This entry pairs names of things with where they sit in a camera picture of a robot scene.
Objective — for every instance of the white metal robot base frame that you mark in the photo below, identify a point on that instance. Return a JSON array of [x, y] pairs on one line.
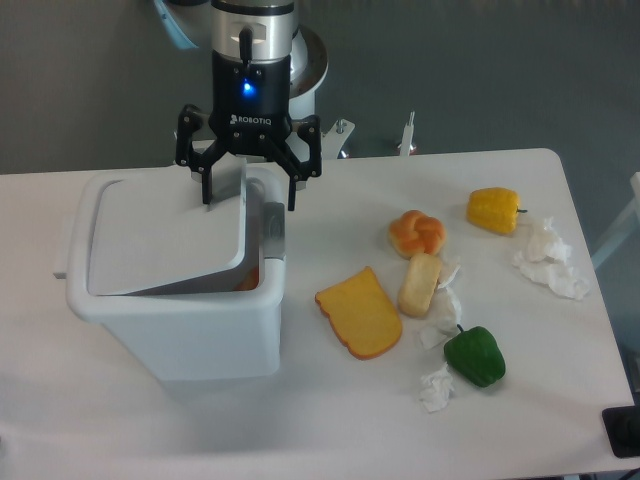
[[335, 140]]

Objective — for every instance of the yellow toast bread slice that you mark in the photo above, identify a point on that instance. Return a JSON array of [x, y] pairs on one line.
[[361, 315]]

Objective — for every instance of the white plastic trash can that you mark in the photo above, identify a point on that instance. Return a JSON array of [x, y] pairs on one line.
[[193, 336]]

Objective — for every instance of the round knotted bread roll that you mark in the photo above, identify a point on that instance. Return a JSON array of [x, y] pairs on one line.
[[415, 232]]

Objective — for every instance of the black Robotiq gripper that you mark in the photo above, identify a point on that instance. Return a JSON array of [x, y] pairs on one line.
[[250, 117]]

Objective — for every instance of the white trash can lid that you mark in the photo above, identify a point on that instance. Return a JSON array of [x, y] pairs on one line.
[[154, 235]]

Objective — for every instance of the white furniture edge at right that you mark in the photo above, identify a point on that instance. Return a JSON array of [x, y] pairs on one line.
[[626, 223]]

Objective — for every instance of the small crumpled white tissue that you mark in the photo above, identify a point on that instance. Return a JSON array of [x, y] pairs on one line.
[[436, 389]]

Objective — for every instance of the orange item inside trash can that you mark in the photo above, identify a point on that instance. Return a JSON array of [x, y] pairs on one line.
[[250, 281]]

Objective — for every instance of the black device at table edge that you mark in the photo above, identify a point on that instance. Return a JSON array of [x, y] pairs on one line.
[[622, 429]]

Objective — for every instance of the pale oblong bread bun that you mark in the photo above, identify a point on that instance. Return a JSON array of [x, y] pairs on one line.
[[419, 284]]

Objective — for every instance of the yellow bell pepper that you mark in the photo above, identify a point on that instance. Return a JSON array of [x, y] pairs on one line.
[[495, 209]]

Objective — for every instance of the green bell pepper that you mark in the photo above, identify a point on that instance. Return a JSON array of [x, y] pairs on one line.
[[475, 354]]

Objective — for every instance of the large crumpled white tissue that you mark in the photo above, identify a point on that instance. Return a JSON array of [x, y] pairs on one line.
[[545, 260]]

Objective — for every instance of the crumpled tissue beside bun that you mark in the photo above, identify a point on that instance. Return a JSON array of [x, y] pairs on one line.
[[445, 311]]

